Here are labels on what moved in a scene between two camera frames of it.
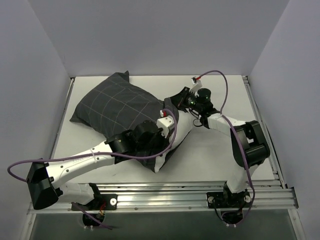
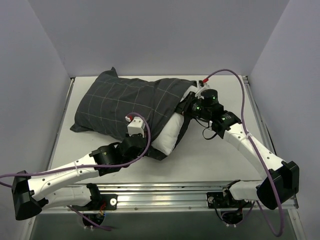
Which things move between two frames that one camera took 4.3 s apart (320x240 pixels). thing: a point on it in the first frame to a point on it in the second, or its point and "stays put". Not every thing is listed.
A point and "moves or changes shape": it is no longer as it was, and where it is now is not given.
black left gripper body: (155, 144) to (136, 139)
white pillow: (184, 127) moves or changes shape
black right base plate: (228, 199) stays put
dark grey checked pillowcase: (116, 103) moves or changes shape
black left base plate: (110, 200) stays put
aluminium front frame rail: (275, 197) stays put
